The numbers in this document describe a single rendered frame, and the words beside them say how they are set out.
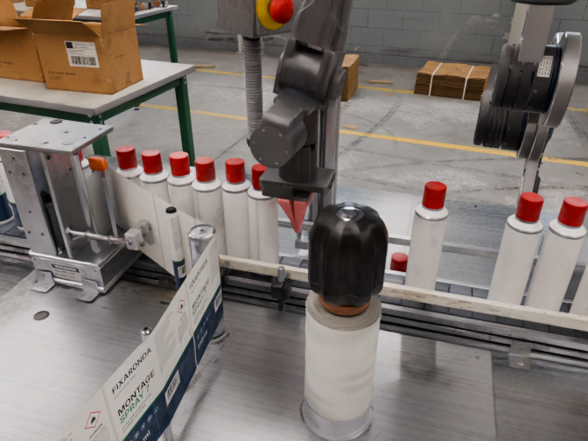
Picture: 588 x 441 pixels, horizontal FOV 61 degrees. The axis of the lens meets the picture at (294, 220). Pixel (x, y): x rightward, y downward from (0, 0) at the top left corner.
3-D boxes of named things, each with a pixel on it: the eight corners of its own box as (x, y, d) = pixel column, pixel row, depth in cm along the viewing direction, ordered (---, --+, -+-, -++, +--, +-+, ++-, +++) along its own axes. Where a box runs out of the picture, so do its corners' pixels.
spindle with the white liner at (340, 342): (294, 431, 62) (294, 229, 47) (311, 378, 70) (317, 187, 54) (365, 450, 60) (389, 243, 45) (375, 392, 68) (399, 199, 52)
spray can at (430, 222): (402, 297, 85) (417, 190, 74) (404, 279, 89) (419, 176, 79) (433, 303, 83) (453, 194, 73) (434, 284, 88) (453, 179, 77)
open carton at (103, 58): (26, 94, 219) (1, 3, 200) (95, 67, 261) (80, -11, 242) (102, 102, 210) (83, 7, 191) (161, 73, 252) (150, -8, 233)
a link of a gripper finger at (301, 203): (306, 244, 76) (307, 190, 71) (262, 237, 77) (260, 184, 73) (318, 222, 81) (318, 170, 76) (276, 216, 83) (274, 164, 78)
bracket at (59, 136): (-5, 146, 76) (-7, 140, 75) (45, 122, 85) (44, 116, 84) (71, 156, 73) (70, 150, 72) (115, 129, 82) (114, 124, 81)
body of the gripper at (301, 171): (325, 199, 71) (327, 151, 67) (258, 191, 73) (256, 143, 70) (335, 180, 76) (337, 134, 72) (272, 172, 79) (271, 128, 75)
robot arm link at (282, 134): (350, 66, 65) (290, 46, 67) (322, 90, 56) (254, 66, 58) (327, 147, 72) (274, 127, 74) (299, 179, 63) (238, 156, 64)
